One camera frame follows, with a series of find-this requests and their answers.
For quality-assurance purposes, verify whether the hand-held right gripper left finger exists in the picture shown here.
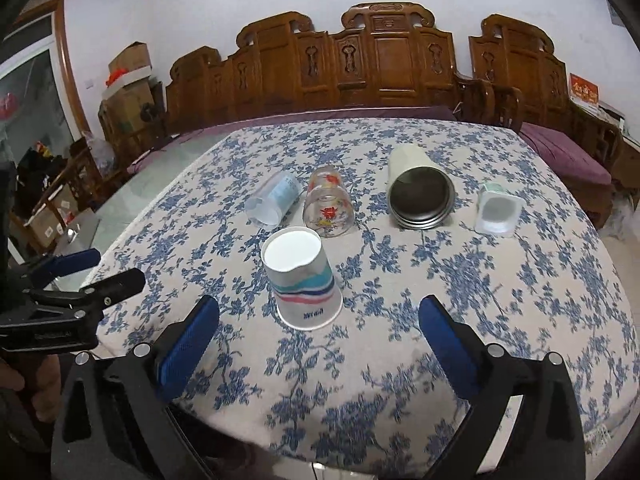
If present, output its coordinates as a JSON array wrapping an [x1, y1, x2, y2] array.
[[51, 295, 221, 480]]

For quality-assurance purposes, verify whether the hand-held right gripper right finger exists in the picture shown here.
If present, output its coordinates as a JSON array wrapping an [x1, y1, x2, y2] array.
[[419, 295, 586, 480]]

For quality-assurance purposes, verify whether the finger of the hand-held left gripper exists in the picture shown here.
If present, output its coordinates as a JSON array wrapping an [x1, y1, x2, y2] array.
[[14, 248, 102, 283], [22, 268, 147, 323]]

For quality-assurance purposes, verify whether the striped paper cup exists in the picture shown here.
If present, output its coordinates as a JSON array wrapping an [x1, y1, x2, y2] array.
[[261, 226, 345, 332]]

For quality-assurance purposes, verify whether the small white yogurt cup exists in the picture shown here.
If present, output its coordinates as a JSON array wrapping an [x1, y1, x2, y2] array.
[[473, 182, 527, 238]]

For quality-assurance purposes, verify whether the clear plastic cup blue label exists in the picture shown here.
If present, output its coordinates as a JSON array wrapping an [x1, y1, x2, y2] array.
[[244, 170, 302, 227]]

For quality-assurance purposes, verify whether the glass cup red flower print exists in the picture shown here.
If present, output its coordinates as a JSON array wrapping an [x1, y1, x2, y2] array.
[[302, 164, 357, 239]]

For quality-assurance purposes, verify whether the cream metal tumbler cup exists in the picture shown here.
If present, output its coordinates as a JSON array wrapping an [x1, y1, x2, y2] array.
[[385, 144, 456, 232]]

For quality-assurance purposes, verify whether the person's left hand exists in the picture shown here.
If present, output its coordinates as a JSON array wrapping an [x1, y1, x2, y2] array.
[[0, 354, 63, 423]]

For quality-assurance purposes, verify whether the cardboard box with labels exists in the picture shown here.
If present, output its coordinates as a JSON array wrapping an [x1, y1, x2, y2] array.
[[10, 180, 83, 257]]

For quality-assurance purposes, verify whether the blue floral tablecloth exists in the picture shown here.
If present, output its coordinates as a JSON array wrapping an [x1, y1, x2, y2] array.
[[80, 117, 640, 480]]

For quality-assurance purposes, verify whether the clear plastic bag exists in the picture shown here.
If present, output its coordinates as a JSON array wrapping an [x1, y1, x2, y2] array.
[[81, 131, 118, 177]]

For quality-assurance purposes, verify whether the large cardboard box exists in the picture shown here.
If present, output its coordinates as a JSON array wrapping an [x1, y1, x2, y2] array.
[[101, 80, 157, 133]]

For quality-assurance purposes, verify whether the small cardboard box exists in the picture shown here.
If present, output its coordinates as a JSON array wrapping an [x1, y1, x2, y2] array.
[[108, 42, 152, 80]]

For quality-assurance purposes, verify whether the purple armchair cushion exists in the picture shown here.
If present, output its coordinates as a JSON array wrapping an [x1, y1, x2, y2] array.
[[519, 121, 614, 187]]

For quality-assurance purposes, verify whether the purple sofa cushion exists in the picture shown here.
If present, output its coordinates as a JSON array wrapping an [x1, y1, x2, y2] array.
[[126, 105, 459, 173]]

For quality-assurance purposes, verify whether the wooden side table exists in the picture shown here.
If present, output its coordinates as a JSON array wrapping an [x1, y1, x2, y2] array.
[[570, 100, 627, 171]]

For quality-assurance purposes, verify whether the carved wooden sofa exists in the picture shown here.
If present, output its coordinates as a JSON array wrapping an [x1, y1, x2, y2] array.
[[164, 2, 526, 137]]

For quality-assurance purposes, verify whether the carved wooden armchair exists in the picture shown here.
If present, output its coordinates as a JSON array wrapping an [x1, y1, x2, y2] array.
[[468, 13, 627, 230]]

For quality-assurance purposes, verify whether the wooden door frame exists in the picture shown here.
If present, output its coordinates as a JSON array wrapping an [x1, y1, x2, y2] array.
[[0, 0, 92, 142]]

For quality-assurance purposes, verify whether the red wall calendar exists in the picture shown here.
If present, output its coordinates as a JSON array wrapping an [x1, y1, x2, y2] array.
[[568, 72, 600, 106]]

